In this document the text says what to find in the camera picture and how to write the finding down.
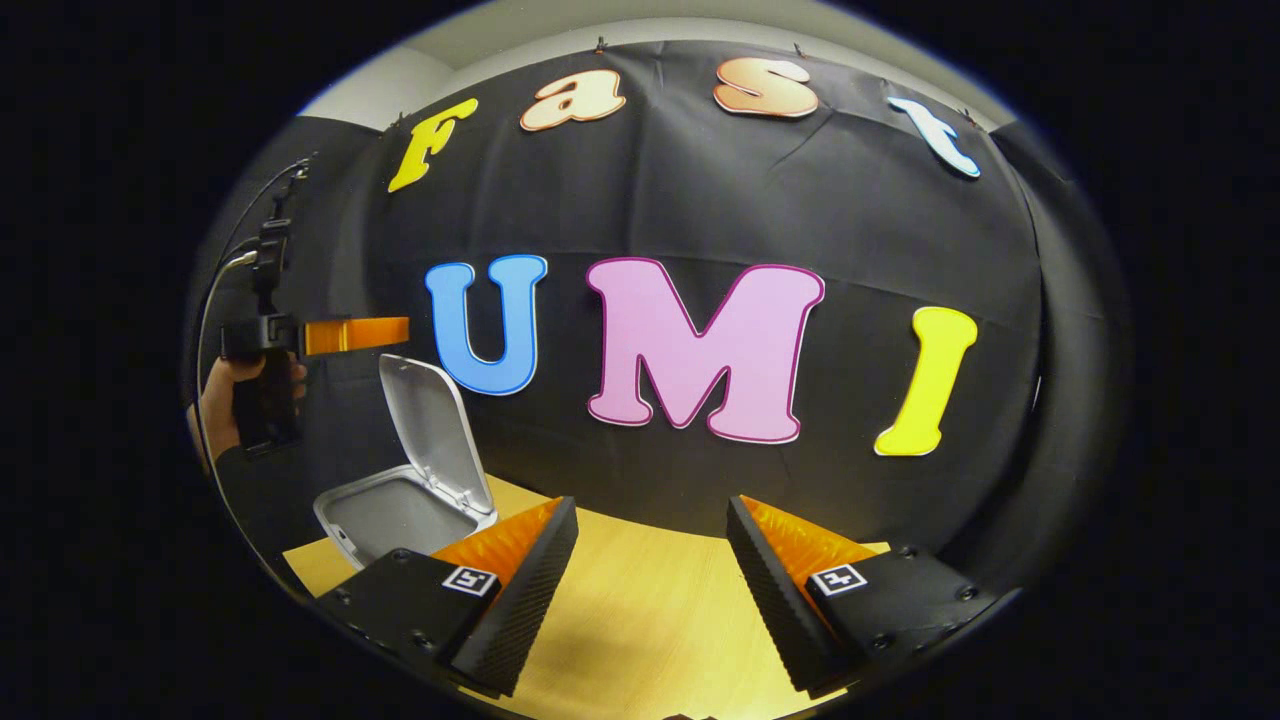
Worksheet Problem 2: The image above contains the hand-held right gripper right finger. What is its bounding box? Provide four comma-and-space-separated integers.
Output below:
726, 494, 1002, 700

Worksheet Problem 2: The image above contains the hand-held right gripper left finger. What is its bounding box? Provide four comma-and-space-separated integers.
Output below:
314, 494, 581, 699

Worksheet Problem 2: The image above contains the wooden desktop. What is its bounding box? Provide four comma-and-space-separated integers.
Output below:
282, 474, 893, 720

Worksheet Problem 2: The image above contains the grey desktop garbage bin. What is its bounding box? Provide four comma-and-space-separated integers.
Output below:
312, 352, 500, 572

